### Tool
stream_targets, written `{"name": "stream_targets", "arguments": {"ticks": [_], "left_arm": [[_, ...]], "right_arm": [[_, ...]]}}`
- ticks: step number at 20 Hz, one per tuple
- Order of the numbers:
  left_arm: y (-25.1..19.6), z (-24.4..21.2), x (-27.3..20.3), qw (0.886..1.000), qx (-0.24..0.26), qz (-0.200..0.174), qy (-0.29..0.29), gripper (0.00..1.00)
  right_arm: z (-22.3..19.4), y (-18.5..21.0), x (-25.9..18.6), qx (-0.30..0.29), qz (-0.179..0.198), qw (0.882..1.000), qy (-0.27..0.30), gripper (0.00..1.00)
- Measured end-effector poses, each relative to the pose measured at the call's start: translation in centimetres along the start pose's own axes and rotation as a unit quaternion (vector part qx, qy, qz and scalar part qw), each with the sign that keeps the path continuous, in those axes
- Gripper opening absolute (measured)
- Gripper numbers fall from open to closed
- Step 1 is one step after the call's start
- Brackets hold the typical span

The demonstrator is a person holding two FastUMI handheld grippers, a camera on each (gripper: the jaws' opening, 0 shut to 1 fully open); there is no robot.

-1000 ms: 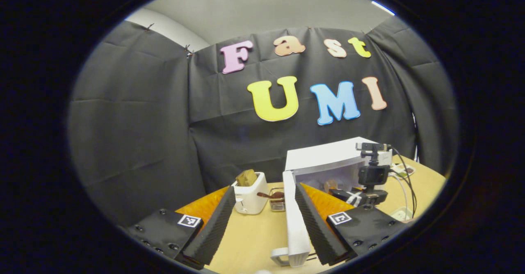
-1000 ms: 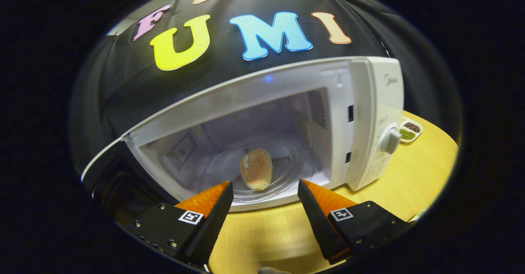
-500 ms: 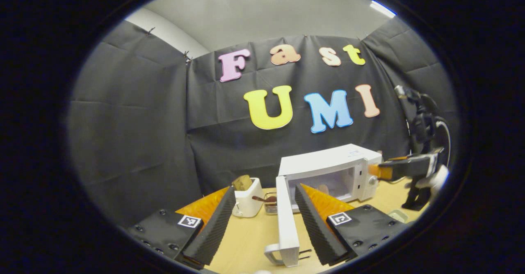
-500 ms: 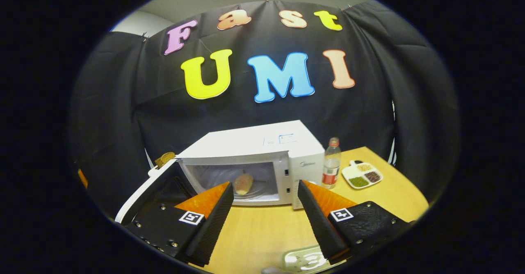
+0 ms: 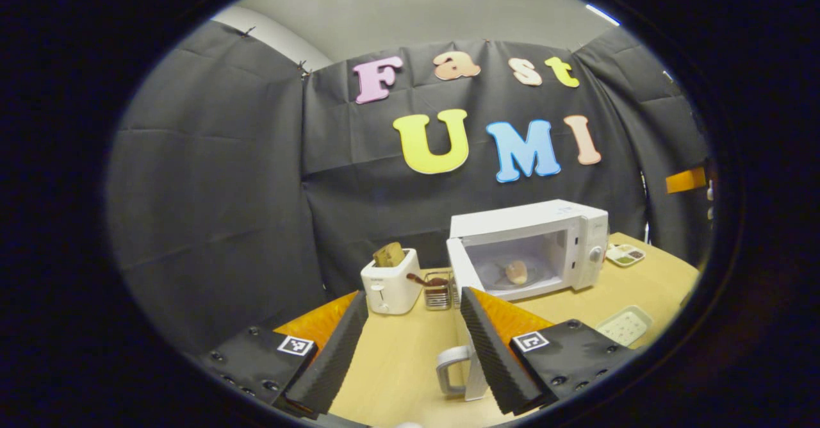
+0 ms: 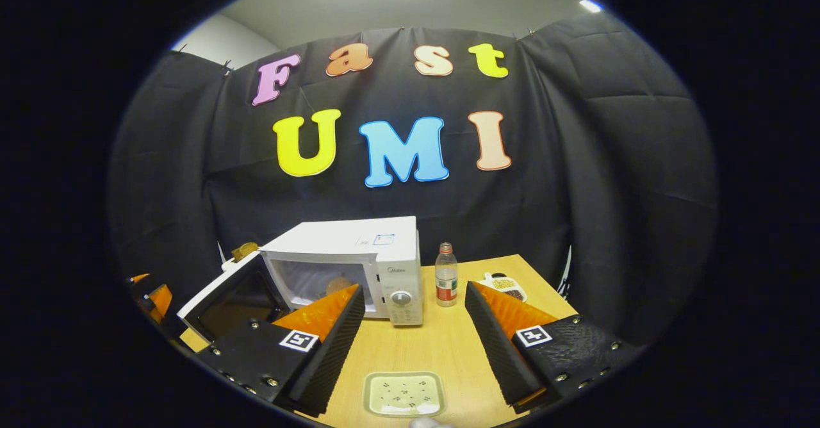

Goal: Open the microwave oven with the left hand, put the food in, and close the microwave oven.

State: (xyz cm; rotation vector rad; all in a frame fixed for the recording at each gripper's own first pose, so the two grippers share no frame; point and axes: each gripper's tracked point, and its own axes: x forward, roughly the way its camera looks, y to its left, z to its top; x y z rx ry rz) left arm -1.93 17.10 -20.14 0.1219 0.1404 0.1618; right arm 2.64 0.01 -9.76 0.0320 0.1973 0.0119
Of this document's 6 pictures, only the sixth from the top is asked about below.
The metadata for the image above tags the white toaster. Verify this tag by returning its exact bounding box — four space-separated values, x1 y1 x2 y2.
221 249 263 274

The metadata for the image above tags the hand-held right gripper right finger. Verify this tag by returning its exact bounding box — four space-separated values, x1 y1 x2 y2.
464 281 644 415

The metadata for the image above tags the black backdrop cloth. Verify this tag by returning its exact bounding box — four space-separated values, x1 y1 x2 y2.
108 28 718 345

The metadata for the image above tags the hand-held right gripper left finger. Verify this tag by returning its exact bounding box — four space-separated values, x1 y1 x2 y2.
195 284 366 417

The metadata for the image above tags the white microwave oven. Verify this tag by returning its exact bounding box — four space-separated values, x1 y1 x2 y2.
177 216 425 342

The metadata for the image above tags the pale green square plate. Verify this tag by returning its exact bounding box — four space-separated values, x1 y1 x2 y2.
362 371 447 418

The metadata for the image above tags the white divided dish of grains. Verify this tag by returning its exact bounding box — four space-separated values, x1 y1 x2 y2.
480 272 528 302

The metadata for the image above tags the clear bottle with red label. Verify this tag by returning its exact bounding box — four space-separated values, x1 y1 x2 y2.
435 242 459 308

